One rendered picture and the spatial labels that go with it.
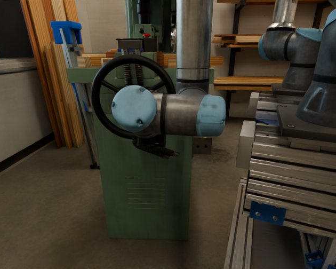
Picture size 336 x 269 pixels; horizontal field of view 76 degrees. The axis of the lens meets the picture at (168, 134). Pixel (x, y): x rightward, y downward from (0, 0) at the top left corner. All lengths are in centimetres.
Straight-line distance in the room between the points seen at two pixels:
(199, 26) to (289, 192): 44
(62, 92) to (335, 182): 222
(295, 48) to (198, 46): 64
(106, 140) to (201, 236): 75
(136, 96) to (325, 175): 45
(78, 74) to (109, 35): 263
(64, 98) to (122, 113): 205
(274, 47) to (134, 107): 84
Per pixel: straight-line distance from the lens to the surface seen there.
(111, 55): 101
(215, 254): 128
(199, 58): 48
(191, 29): 48
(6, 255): 150
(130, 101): 36
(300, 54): 105
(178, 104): 37
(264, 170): 59
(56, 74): 238
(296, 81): 104
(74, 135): 246
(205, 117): 37
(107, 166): 108
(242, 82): 293
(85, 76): 98
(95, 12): 368
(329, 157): 59
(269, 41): 112
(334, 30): 57
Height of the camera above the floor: 97
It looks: 21 degrees down
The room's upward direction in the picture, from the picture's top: straight up
